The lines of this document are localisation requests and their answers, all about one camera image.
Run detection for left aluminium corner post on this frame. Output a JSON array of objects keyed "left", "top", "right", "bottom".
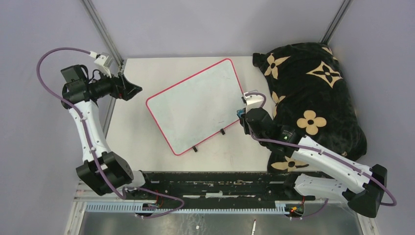
[{"left": 81, "top": 0, "right": 126, "bottom": 104}]

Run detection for white marker pen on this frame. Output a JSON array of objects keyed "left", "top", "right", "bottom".
[{"left": 251, "top": 219, "right": 256, "bottom": 235}]

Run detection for red framed whiteboard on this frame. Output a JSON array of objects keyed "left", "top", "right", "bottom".
[{"left": 146, "top": 58, "right": 244, "bottom": 156}]

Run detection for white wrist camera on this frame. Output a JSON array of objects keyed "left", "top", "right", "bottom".
[
  {"left": 242, "top": 90, "right": 266, "bottom": 107},
  {"left": 94, "top": 53, "right": 113, "bottom": 78}
]

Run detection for aluminium corner post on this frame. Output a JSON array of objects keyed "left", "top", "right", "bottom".
[
  {"left": 320, "top": 0, "right": 353, "bottom": 44},
  {"left": 81, "top": 0, "right": 126, "bottom": 104}
]

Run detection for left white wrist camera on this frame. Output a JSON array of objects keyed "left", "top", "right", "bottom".
[{"left": 94, "top": 53, "right": 113, "bottom": 78}]

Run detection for blue whiteboard eraser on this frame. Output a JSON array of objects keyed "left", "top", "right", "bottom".
[{"left": 237, "top": 109, "right": 245, "bottom": 119}]

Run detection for purple cable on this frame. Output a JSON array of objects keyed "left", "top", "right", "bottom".
[
  {"left": 243, "top": 92, "right": 397, "bottom": 219},
  {"left": 36, "top": 47, "right": 185, "bottom": 219}
]

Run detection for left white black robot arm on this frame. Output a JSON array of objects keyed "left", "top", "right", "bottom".
[{"left": 61, "top": 65, "right": 154, "bottom": 199}]

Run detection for black floral plush blanket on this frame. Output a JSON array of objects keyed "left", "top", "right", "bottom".
[{"left": 253, "top": 42, "right": 367, "bottom": 161}]

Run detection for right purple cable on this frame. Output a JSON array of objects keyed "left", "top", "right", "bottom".
[{"left": 243, "top": 92, "right": 397, "bottom": 219}]

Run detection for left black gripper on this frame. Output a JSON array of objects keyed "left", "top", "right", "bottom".
[{"left": 88, "top": 66, "right": 142, "bottom": 101}]

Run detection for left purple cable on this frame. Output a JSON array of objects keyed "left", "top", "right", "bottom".
[{"left": 36, "top": 47, "right": 185, "bottom": 219}]

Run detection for right aluminium corner post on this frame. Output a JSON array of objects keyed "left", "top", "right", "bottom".
[{"left": 320, "top": 0, "right": 353, "bottom": 44}]

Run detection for blue toothed cable duct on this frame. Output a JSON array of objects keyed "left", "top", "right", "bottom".
[{"left": 85, "top": 202, "right": 289, "bottom": 215}]

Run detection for aluminium frame rails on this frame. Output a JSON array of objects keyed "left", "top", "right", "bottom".
[{"left": 65, "top": 183, "right": 377, "bottom": 235}]

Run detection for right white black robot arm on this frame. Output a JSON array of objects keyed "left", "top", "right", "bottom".
[{"left": 237, "top": 108, "right": 390, "bottom": 218}]

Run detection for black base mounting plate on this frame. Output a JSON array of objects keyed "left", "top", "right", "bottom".
[{"left": 125, "top": 172, "right": 325, "bottom": 210}]

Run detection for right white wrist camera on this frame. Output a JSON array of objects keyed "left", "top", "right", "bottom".
[{"left": 242, "top": 90, "right": 266, "bottom": 107}]

